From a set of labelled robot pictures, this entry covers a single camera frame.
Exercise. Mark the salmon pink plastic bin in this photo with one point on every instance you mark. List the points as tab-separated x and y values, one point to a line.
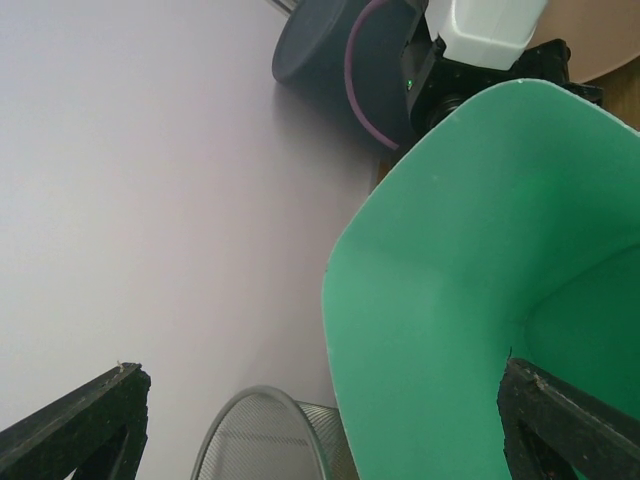
603	35

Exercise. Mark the green plastic bin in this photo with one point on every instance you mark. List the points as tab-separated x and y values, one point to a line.
360	292

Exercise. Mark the dark grey plastic bin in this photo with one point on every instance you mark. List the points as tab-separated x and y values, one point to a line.
310	54

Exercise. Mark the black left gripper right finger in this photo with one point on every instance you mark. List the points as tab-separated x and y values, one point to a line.
553	430

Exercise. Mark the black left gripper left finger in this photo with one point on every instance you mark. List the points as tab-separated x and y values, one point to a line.
97	431

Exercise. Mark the silver wire mesh bin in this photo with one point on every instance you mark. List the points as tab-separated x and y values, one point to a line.
263	433

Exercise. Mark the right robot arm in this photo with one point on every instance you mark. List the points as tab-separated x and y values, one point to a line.
480	45

